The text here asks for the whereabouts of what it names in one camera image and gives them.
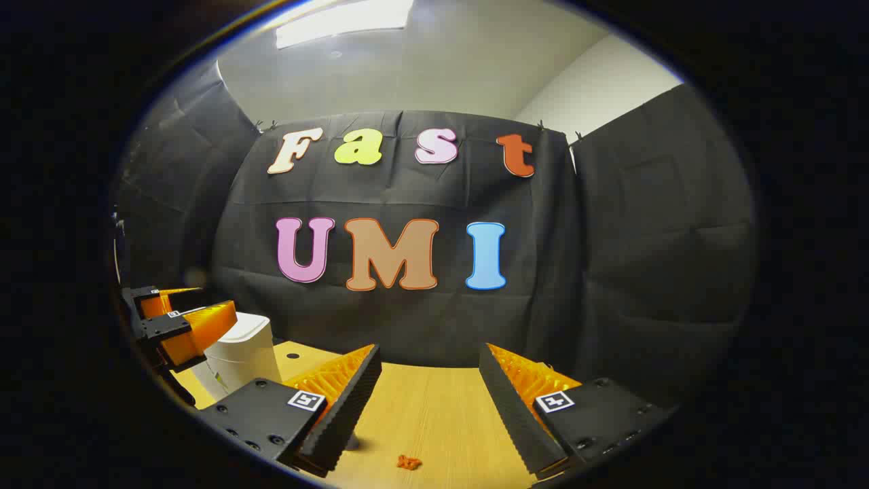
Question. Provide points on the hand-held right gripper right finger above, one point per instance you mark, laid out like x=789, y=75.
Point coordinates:
x=516, y=414

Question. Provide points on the ceiling light panel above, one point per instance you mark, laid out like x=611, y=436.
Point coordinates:
x=339, y=20

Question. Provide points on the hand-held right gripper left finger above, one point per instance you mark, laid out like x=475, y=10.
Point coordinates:
x=353, y=407

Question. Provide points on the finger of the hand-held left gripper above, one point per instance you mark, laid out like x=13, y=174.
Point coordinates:
x=166, y=302
x=204, y=329

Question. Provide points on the white desktop garbage bin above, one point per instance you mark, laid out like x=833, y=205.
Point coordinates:
x=244, y=356

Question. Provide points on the wooden desktop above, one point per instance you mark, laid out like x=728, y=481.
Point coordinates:
x=434, y=407

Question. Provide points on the orange paper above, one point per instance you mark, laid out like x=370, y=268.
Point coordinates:
x=409, y=462

